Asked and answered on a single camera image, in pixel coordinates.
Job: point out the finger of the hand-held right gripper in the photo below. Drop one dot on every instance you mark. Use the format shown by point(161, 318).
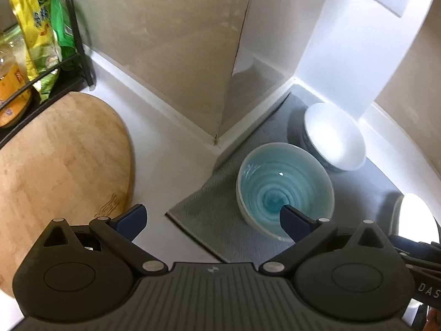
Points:
point(406, 242)

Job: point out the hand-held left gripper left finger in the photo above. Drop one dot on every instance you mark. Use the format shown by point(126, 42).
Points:
point(131, 221)

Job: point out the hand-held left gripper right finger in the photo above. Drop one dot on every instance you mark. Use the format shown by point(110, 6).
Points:
point(294, 223)

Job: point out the cream round container bowl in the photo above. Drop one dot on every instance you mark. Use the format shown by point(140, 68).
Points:
point(417, 217)

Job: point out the light blue bowl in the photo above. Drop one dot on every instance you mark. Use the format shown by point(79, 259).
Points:
point(275, 179)

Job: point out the white bowl with blue pattern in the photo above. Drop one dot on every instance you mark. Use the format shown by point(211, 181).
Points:
point(330, 134)

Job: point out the grey drying mat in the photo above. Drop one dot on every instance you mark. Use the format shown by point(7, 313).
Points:
point(213, 213)

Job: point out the wooden cutting board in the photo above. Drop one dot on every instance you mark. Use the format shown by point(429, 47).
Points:
point(58, 165)

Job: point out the black spice rack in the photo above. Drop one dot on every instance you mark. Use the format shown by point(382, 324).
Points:
point(86, 72)

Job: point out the yellow seasoning packet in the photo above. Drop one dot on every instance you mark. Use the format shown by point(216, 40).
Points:
point(34, 31)

